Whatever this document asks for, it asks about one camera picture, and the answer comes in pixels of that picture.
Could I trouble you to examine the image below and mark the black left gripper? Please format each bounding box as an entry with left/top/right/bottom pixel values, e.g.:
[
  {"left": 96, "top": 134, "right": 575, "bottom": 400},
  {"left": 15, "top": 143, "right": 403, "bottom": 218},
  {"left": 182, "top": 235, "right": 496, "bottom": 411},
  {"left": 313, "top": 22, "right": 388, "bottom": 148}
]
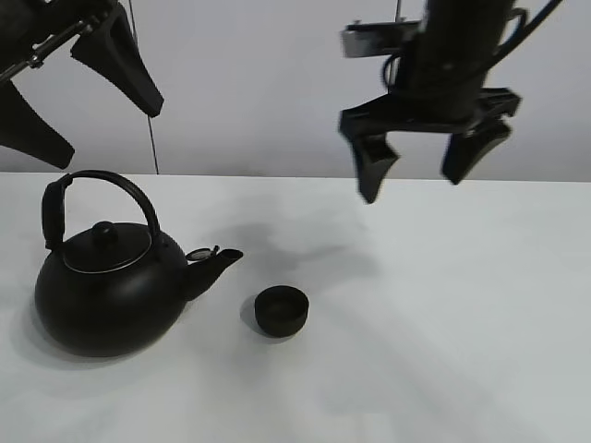
[{"left": 1, "top": 0, "right": 163, "bottom": 169}]

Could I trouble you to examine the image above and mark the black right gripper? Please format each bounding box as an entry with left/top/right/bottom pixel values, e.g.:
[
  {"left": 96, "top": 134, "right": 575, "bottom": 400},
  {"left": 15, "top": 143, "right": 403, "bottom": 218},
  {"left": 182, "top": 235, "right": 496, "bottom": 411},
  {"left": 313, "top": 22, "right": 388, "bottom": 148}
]
[{"left": 339, "top": 1, "right": 522, "bottom": 204}]

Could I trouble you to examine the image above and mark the black cast iron teapot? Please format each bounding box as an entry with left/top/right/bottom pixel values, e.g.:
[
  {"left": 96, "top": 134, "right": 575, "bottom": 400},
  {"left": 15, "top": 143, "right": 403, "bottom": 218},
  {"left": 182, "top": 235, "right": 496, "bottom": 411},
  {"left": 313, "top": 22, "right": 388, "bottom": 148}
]
[{"left": 34, "top": 170, "right": 244, "bottom": 357}]

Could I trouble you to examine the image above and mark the small black teacup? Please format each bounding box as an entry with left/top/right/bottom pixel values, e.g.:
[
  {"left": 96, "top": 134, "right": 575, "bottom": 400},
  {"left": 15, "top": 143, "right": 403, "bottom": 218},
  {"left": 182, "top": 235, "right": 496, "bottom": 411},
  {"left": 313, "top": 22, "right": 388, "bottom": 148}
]
[{"left": 254, "top": 285, "right": 309, "bottom": 339}]

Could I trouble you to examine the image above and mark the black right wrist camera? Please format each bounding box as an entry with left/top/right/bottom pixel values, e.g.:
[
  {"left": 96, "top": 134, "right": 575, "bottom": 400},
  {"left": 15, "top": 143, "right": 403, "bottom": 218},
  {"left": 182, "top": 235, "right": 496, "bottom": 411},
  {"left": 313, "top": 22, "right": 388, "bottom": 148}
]
[{"left": 341, "top": 20, "right": 420, "bottom": 58}]

